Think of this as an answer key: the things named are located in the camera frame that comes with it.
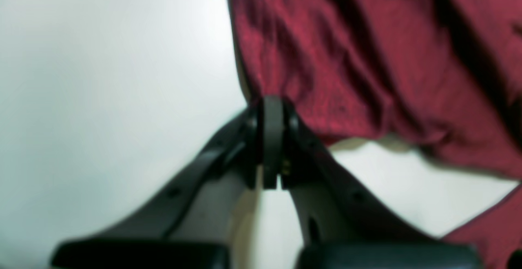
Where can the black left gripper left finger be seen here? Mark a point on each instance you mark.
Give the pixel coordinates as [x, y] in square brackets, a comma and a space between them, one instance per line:
[187, 224]

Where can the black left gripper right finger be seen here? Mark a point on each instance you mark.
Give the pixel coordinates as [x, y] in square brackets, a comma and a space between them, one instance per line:
[344, 225]

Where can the dark red long-sleeve t-shirt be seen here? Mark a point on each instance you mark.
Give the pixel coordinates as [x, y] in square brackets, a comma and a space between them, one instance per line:
[442, 74]

